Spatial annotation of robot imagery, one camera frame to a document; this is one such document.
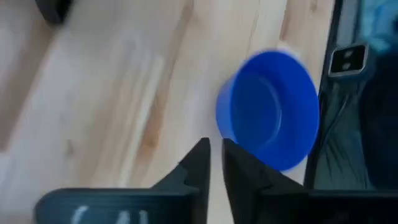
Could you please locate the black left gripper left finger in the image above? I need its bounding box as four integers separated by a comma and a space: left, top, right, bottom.
152, 137, 212, 224

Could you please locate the purple bowl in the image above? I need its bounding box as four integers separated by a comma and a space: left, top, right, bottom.
216, 49, 321, 172

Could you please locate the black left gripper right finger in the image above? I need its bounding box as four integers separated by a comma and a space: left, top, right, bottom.
222, 138, 307, 224

